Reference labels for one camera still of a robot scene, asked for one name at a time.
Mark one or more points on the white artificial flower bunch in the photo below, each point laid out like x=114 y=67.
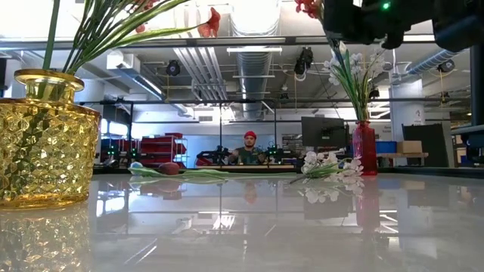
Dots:
x=325 y=166
x=357 y=83

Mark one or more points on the red ribbed glass vase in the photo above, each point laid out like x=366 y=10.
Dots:
x=365 y=147

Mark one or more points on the dark red artificial tulip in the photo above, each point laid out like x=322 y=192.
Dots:
x=51 y=34
x=169 y=168

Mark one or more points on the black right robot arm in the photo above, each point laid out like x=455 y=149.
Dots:
x=457 y=26

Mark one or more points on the black background robot arm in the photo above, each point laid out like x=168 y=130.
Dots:
x=213 y=155
x=278 y=153

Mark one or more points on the amber textured glass vase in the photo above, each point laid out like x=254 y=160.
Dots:
x=49 y=151

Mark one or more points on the black background monitor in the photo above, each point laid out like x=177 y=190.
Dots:
x=321 y=130

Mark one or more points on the cardboard box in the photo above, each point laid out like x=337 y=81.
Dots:
x=409 y=146

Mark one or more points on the black panel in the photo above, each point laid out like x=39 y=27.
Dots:
x=431 y=140

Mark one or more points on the wheeled cart wooden top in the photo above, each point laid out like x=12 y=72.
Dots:
x=401 y=155

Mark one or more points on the grey desk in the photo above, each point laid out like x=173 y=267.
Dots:
x=469 y=130

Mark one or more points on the person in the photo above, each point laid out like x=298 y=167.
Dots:
x=247 y=153

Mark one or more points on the wooden background bench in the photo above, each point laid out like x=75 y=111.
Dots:
x=246 y=168

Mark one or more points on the grey overhead beam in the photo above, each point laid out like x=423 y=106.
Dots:
x=151 y=42

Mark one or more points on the red storage shelf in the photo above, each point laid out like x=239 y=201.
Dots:
x=160 y=147

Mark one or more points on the black ceiling camera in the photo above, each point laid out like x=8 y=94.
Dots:
x=446 y=66
x=173 y=68

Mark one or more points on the silver ventilation duct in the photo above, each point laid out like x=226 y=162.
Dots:
x=254 y=75

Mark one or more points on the black rail frame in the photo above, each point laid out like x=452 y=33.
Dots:
x=189 y=101

